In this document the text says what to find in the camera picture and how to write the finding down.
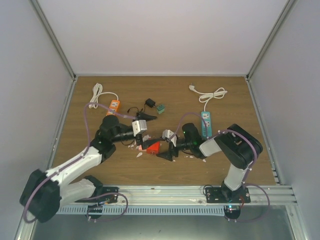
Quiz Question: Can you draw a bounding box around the black power adapter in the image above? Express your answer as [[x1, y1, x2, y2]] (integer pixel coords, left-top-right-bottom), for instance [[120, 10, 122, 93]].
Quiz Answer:
[[145, 98, 156, 108]]

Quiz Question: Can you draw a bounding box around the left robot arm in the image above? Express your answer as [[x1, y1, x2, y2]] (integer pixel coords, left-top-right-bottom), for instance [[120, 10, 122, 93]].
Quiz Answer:
[[19, 112, 157, 224]]

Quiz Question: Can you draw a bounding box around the black adapter cable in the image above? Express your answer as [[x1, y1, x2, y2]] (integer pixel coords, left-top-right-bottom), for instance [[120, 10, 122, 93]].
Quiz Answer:
[[126, 106, 148, 118]]

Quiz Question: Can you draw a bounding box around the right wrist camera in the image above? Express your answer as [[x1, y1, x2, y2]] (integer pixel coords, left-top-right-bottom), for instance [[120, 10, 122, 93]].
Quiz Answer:
[[161, 129, 178, 147]]

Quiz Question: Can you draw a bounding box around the green plug adapter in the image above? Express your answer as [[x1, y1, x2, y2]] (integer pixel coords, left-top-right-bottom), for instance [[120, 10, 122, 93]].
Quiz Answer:
[[156, 104, 165, 115]]

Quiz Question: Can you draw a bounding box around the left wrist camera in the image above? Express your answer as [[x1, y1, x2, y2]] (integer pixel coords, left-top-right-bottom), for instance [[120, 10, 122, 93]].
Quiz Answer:
[[132, 120, 148, 137]]

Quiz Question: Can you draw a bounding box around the white cord of teal strip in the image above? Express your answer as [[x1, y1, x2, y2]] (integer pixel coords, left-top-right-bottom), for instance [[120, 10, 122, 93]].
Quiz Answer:
[[188, 84, 228, 112]]

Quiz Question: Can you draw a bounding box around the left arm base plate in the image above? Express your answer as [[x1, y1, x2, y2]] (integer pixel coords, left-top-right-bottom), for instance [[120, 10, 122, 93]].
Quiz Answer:
[[74, 186, 120, 203]]

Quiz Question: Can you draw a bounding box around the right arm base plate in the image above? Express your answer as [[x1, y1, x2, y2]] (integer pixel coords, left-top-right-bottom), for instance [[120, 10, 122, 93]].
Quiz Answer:
[[202, 185, 251, 204]]

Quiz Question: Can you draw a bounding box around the red cube socket adapter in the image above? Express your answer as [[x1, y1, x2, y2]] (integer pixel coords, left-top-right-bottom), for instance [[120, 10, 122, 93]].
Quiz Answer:
[[146, 141, 161, 155]]

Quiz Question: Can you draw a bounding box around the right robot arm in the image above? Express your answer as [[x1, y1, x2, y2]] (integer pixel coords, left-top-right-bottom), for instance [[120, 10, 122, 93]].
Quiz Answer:
[[147, 123, 263, 203]]

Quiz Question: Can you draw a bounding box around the white cord of orange strip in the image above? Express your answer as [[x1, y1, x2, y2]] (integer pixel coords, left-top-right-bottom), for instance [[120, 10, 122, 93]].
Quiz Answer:
[[88, 83, 119, 109]]

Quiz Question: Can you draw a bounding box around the orange power strip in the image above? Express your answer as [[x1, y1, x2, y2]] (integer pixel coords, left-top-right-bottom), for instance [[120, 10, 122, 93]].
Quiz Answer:
[[106, 100, 120, 116]]

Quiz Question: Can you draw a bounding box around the aluminium frame post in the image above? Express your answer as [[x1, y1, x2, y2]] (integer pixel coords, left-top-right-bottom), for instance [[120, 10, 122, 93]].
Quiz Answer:
[[28, 0, 77, 81], [244, 0, 297, 81]]

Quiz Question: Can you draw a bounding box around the grey slotted cable duct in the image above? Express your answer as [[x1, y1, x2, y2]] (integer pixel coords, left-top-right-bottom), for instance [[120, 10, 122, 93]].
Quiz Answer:
[[57, 205, 225, 216]]

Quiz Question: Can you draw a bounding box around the right aluminium frame post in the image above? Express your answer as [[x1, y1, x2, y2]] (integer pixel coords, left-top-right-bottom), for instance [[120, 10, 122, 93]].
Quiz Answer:
[[244, 0, 297, 81]]

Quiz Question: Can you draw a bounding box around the aluminium front rail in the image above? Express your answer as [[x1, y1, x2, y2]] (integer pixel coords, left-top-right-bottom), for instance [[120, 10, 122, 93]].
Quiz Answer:
[[57, 184, 298, 205]]

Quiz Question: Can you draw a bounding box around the left aluminium frame post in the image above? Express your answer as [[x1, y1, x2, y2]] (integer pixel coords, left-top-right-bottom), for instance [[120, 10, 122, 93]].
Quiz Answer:
[[28, 0, 77, 81]]

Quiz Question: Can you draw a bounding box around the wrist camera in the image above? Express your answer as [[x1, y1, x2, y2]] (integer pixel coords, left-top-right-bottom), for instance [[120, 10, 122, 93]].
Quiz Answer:
[[161, 129, 178, 147], [132, 120, 148, 137]]

